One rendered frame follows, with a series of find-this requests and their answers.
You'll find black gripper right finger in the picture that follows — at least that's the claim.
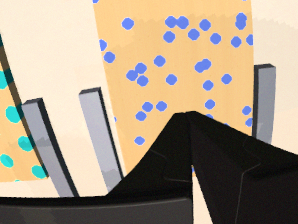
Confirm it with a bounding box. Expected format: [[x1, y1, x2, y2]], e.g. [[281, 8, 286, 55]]
[[185, 111, 298, 224]]

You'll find orange strip with blue dots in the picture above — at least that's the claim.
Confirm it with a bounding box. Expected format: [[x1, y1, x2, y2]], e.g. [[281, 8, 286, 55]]
[[92, 0, 254, 175]]

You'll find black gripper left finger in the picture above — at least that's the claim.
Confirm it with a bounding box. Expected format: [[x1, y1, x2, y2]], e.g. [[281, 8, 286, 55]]
[[0, 112, 194, 224]]

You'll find peach strip with turquoise dots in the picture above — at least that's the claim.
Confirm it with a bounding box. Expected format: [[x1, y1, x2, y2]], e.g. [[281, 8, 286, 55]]
[[0, 35, 49, 183]]

